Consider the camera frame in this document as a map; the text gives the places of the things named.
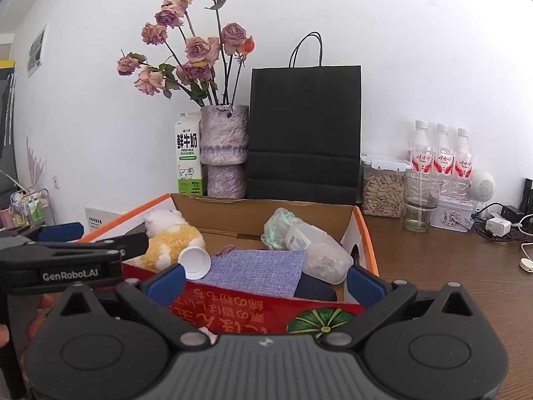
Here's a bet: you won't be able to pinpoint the dark grey cabinet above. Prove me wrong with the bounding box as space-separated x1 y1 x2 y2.
0 60 17 201

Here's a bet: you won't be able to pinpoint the black paper bag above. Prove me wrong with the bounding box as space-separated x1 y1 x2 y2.
248 32 362 206

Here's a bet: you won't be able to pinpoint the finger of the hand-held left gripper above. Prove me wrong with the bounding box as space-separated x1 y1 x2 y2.
17 222 86 243
0 232 150 263

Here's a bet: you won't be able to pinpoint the red cardboard box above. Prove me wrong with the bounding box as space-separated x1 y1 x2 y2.
79 193 380 338

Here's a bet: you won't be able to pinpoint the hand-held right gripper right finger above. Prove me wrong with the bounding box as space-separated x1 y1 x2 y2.
324 265 479 351

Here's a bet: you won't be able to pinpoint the wire rack with toiletries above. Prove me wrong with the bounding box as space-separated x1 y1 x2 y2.
8 187 57 228

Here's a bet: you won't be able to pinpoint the translucent plastic storage box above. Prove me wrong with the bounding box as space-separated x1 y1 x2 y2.
284 222 354 285

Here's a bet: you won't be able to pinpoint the navy zip pouch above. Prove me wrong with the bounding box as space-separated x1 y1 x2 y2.
293 273 339 303

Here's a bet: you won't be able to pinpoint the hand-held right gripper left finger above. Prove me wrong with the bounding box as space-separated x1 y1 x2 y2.
54 263 211 351

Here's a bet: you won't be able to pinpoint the white round speaker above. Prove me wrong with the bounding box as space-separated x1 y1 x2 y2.
470 169 497 213

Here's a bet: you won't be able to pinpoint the black charging devices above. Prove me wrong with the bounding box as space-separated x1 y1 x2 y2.
502 178 533 222

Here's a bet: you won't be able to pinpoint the pale green toy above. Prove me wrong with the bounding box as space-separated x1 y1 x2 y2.
262 207 302 251

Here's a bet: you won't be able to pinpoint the white plug charger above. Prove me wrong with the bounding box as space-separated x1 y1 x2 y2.
485 216 512 238

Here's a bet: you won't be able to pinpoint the white green milk carton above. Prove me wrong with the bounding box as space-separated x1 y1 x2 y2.
174 111 205 196

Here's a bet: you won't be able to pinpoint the purple textured vase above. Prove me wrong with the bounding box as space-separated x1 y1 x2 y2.
200 104 250 199

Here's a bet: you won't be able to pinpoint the purple drawstring cloth bag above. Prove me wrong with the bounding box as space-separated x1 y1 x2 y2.
202 245 309 301

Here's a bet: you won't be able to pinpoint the yellow and white plush toy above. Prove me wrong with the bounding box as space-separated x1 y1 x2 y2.
142 209 207 271

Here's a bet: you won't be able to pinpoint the pink reed decoration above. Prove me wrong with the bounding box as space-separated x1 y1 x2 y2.
25 135 46 192

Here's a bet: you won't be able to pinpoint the dried pink rose bouquet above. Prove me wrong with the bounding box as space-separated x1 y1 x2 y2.
117 0 256 108

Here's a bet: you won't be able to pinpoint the person's left hand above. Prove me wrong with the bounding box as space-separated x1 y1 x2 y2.
0 293 63 348

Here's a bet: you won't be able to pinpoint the clear jar of seeds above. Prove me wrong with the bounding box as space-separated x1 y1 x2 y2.
360 155 406 218

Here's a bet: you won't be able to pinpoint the white printed tin box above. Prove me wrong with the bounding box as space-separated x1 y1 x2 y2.
430 195 475 231

